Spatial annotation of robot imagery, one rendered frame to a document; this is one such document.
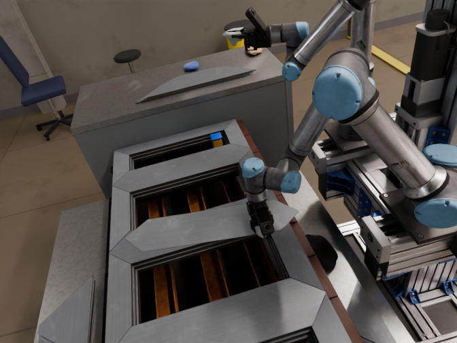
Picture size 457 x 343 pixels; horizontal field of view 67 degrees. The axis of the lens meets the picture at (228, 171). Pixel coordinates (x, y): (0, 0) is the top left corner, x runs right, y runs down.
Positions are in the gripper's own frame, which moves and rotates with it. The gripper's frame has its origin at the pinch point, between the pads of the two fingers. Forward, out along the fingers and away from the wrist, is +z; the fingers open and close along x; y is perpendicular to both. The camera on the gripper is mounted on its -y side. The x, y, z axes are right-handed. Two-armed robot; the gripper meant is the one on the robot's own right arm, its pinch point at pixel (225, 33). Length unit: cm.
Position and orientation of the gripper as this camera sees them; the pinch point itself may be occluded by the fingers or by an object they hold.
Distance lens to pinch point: 163.3
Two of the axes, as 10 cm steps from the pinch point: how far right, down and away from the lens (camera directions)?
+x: 2.2, -7.4, 6.4
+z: -9.6, -0.4, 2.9
